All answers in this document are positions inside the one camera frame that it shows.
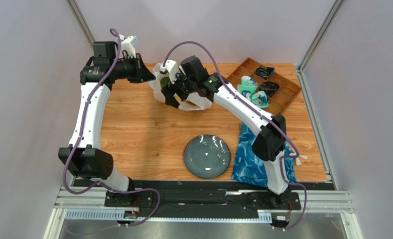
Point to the white plastic bag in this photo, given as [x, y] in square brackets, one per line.
[193, 103]

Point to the green fake fruit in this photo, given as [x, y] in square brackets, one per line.
[164, 81]

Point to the aluminium frame base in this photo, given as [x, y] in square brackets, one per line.
[325, 214]

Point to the dark rolled sock upper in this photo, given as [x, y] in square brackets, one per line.
[265, 72]

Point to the black rolled sock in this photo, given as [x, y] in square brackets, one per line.
[270, 88]

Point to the teal white sock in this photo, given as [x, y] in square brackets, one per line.
[258, 98]
[247, 87]

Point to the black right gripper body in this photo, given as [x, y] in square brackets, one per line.
[182, 87]

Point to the blue patterned cloth bag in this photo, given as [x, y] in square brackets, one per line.
[248, 168]

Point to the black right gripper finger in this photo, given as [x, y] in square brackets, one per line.
[183, 95]
[169, 97]

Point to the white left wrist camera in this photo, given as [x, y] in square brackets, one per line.
[128, 45]

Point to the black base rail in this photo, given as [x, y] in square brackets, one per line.
[189, 200]

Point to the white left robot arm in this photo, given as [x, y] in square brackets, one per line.
[83, 156]

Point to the brown compartment tray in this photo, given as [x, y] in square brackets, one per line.
[280, 91]

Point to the dark blue ceramic plate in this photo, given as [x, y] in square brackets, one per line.
[207, 156]

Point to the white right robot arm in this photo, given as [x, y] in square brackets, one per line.
[269, 144]

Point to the teal white sock lower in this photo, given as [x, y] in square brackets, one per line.
[258, 98]

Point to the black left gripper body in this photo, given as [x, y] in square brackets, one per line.
[129, 68]

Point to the teal white sock upper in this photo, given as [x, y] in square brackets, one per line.
[247, 87]

